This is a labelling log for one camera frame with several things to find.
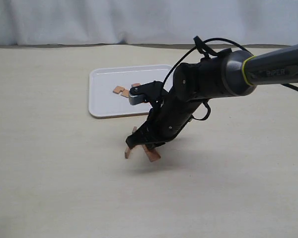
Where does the black cable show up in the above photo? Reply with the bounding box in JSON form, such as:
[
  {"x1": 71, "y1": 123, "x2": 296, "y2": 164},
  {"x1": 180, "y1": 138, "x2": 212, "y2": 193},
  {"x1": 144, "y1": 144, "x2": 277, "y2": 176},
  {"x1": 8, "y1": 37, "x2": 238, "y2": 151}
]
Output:
[{"x1": 161, "y1": 36, "x2": 254, "y2": 121}]

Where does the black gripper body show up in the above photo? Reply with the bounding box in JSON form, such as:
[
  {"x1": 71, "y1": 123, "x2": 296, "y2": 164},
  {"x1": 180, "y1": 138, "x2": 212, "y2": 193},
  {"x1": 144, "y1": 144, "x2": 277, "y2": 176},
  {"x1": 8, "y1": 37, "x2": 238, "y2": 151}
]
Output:
[{"x1": 147, "y1": 91, "x2": 204, "y2": 143}]

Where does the white backdrop cloth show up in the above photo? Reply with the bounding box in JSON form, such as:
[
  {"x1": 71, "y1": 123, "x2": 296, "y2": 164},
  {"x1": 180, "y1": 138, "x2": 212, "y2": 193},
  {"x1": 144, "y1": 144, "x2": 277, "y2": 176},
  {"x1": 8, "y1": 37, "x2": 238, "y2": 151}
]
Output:
[{"x1": 0, "y1": 0, "x2": 298, "y2": 45}]

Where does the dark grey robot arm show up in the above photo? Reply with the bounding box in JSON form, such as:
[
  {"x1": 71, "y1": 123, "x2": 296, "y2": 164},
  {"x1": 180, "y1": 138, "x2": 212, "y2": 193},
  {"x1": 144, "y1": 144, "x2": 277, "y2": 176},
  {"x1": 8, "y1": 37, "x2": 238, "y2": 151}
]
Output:
[{"x1": 126, "y1": 41, "x2": 298, "y2": 149}]

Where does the white plastic tray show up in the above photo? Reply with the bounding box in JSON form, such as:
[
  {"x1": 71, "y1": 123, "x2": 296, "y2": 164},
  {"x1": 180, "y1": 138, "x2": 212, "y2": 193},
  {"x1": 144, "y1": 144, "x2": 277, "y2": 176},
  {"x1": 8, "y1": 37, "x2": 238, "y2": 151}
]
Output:
[{"x1": 88, "y1": 64, "x2": 172, "y2": 118}]

